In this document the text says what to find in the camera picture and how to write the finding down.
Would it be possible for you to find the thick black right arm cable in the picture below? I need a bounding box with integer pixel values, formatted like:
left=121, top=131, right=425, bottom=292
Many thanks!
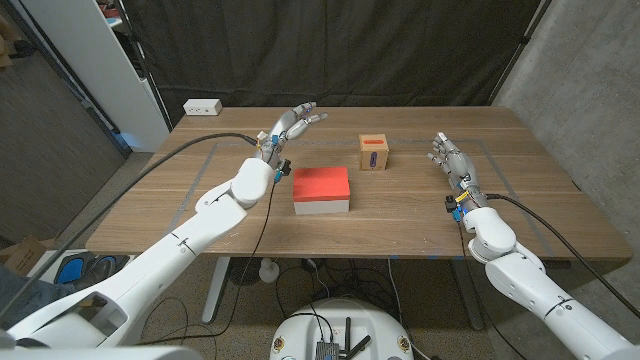
left=487, top=193, right=640, bottom=319

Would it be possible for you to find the grey table leg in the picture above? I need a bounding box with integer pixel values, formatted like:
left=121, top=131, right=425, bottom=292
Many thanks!
left=449, top=258, right=485, bottom=331

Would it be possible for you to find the white cabinet panel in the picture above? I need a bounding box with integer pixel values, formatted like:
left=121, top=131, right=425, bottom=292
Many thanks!
left=19, top=0, right=171, bottom=154

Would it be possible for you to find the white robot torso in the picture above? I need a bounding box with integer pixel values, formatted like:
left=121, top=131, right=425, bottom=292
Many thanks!
left=0, top=344, right=201, bottom=360

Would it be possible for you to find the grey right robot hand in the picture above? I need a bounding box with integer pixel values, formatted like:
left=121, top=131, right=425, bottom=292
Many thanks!
left=426, top=131, right=489, bottom=209

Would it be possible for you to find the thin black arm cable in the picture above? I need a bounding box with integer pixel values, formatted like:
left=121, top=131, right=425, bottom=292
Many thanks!
left=455, top=219, right=531, bottom=360
left=134, top=172, right=281, bottom=347

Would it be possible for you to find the black backdrop stand pole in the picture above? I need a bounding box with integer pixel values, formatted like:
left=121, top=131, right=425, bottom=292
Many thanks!
left=487, top=0, right=554, bottom=106

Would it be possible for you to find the person's blue jeans leg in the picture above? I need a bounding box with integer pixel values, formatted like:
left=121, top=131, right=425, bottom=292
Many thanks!
left=0, top=264, right=76, bottom=326

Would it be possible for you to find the red box with white base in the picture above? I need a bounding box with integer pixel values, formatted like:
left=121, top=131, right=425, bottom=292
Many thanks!
left=292, top=166, right=351, bottom=216

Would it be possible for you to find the white power outlet box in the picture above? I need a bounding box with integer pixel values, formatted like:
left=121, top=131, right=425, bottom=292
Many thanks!
left=182, top=98, right=223, bottom=117

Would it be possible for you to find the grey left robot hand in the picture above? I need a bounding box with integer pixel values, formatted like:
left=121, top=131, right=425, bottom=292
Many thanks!
left=256, top=101, right=330, bottom=169

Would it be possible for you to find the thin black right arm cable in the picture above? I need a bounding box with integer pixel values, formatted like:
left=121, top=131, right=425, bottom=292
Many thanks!
left=455, top=219, right=531, bottom=360

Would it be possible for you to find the white robot mobile base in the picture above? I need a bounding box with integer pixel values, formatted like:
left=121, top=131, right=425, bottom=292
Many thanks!
left=269, top=298, right=415, bottom=360

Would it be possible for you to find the wooden slotted coin box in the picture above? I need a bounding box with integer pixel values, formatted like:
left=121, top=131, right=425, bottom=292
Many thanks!
left=358, top=133, right=390, bottom=172

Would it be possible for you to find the blue foot pedal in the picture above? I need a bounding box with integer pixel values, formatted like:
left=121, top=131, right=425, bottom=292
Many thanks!
left=53, top=253, right=86, bottom=286
left=87, top=254, right=119, bottom=281

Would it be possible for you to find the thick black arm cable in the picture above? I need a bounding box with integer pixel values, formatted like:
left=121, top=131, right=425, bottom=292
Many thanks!
left=487, top=193, right=640, bottom=319
left=0, top=132, right=259, bottom=321

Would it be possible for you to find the white round floor gadget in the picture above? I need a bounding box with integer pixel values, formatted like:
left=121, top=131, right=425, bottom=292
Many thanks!
left=258, top=257, right=280, bottom=284

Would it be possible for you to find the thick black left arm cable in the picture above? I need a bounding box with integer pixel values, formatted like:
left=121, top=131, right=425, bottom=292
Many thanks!
left=0, top=132, right=259, bottom=321

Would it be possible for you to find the brown cardboard box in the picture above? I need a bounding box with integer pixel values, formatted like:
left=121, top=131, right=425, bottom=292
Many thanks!
left=0, top=235, right=49, bottom=276

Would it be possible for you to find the white table leg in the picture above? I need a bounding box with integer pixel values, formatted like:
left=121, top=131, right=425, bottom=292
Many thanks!
left=201, top=256, right=232, bottom=325

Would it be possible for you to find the black backdrop curtain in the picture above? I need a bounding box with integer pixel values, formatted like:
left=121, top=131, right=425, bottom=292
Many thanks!
left=122, top=0, right=544, bottom=126

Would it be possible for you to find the grey tape outline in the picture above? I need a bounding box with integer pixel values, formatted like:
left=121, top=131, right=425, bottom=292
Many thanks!
left=167, top=138, right=554, bottom=256

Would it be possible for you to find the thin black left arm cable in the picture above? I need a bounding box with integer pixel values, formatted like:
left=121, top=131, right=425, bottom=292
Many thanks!
left=134, top=172, right=281, bottom=347

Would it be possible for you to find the black floor fan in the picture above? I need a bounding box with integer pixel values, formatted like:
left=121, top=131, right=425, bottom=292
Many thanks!
left=228, top=256, right=262, bottom=287

